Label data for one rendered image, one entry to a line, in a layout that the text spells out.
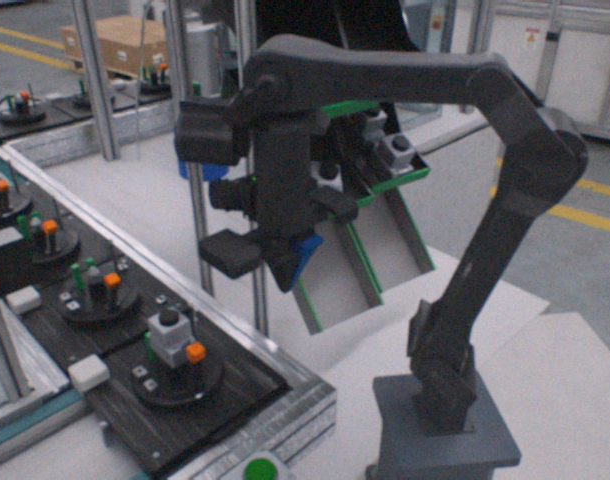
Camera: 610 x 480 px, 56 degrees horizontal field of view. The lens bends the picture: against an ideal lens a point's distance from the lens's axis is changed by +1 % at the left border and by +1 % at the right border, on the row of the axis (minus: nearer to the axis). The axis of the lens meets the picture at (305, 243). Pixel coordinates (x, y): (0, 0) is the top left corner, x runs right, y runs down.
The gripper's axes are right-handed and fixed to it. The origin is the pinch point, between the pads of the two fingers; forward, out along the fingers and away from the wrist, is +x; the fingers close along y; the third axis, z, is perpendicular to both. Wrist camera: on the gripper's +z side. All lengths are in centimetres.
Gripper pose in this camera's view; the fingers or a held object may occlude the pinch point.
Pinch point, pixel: (284, 266)
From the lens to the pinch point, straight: 65.0
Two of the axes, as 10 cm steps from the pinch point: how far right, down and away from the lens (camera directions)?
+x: 0.0, 8.5, 5.3
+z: -6.9, -3.9, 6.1
